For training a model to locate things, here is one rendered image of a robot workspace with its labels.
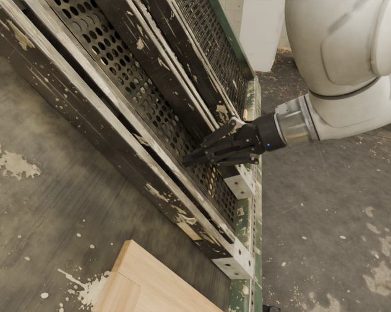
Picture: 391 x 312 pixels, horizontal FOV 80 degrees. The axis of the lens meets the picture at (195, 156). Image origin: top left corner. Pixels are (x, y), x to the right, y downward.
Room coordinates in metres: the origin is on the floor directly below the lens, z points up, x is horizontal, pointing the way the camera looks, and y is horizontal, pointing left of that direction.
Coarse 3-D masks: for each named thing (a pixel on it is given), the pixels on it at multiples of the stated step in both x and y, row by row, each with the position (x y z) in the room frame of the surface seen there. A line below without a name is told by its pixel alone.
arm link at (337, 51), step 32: (288, 0) 0.32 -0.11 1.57; (320, 0) 0.29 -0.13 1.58; (352, 0) 0.28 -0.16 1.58; (384, 0) 0.27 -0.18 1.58; (288, 32) 0.33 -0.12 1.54; (320, 32) 0.29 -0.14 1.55; (352, 32) 0.27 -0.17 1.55; (384, 32) 0.26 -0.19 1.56; (320, 64) 0.30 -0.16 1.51; (352, 64) 0.27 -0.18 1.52; (384, 64) 0.25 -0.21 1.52
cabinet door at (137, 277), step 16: (128, 240) 0.21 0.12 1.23; (128, 256) 0.18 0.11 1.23; (144, 256) 0.19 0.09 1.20; (112, 272) 0.15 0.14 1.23; (128, 272) 0.16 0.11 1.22; (144, 272) 0.17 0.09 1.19; (160, 272) 0.18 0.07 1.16; (112, 288) 0.13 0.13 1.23; (128, 288) 0.13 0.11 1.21; (144, 288) 0.14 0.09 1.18; (160, 288) 0.15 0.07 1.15; (176, 288) 0.17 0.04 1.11; (192, 288) 0.18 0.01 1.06; (96, 304) 0.11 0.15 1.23; (112, 304) 0.11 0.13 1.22; (128, 304) 0.11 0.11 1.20; (144, 304) 0.12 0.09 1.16; (160, 304) 0.13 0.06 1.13; (176, 304) 0.14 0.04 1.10; (192, 304) 0.15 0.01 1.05; (208, 304) 0.17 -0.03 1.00
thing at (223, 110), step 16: (144, 0) 0.86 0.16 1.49; (160, 0) 0.85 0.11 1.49; (160, 16) 0.85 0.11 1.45; (176, 16) 0.84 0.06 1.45; (176, 32) 0.84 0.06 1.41; (176, 48) 0.84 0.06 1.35; (192, 48) 0.83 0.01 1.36; (192, 64) 0.83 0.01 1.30; (208, 64) 0.86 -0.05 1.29; (208, 80) 0.82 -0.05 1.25; (208, 96) 0.82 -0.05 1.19; (224, 96) 0.82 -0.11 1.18; (224, 112) 0.80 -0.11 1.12
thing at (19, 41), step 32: (0, 0) 0.34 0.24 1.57; (32, 0) 0.38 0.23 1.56; (0, 32) 0.34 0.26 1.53; (32, 32) 0.34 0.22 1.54; (32, 64) 0.33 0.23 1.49; (64, 64) 0.34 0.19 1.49; (64, 96) 0.33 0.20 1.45; (96, 96) 0.34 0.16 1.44; (96, 128) 0.32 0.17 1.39; (128, 128) 0.35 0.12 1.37; (128, 160) 0.31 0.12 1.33; (160, 160) 0.34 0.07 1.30; (160, 192) 0.30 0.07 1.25; (192, 192) 0.33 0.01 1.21; (192, 224) 0.29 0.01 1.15; (224, 224) 0.33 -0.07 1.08; (224, 256) 0.27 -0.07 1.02
